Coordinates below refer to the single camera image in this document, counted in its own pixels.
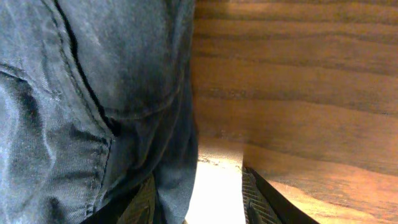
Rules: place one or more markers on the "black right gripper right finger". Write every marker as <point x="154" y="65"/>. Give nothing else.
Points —
<point x="263" y="204"/>

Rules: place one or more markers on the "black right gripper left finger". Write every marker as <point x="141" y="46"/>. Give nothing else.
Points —
<point x="135" y="207"/>

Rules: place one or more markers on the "dark blue denim shorts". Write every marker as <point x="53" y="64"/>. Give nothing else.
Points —
<point x="96" y="96"/>

